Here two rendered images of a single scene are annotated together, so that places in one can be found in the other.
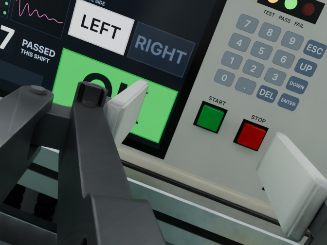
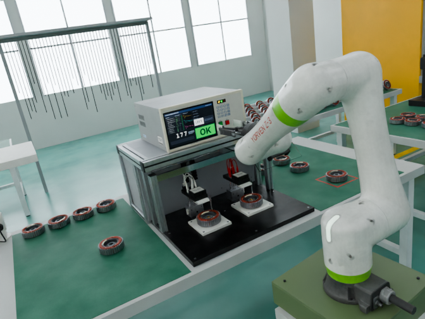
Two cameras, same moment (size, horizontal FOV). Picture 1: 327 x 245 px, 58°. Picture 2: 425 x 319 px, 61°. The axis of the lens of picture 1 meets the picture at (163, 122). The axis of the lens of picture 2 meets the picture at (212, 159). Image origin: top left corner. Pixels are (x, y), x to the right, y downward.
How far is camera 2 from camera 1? 1.52 m
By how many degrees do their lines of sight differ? 26
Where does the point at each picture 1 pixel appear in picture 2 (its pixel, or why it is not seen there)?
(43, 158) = (204, 147)
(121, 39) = (202, 121)
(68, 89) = (198, 135)
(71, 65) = (197, 130)
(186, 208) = (227, 138)
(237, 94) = (222, 118)
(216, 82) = (218, 118)
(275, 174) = (236, 123)
